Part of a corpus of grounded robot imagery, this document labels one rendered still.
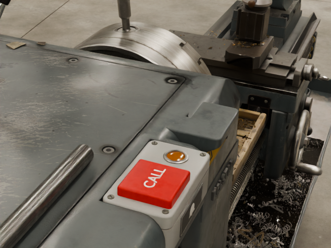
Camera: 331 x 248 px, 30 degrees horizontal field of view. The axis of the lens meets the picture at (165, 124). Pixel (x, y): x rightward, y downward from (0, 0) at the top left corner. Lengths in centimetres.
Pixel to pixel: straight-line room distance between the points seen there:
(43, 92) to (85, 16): 402
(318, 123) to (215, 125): 158
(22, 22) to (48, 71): 386
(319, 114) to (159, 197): 182
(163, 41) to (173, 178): 49
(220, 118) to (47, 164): 23
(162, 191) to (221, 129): 17
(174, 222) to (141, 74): 33
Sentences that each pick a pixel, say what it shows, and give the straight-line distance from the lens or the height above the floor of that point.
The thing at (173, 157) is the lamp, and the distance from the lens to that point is 70.
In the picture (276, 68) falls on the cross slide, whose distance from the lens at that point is 169.
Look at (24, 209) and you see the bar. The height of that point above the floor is 128.
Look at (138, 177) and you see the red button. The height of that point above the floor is 127.
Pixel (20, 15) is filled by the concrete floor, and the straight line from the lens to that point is 493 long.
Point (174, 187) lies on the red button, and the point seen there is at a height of 127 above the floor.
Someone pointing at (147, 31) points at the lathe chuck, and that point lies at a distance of 111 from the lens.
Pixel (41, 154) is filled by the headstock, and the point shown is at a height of 126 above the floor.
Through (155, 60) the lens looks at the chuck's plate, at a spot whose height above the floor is 122.
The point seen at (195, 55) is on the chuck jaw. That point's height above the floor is 118.
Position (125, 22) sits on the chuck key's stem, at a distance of 111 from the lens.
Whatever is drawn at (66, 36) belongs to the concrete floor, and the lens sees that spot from 449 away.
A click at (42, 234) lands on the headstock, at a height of 126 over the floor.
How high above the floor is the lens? 163
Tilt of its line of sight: 29 degrees down
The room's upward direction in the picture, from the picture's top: 2 degrees clockwise
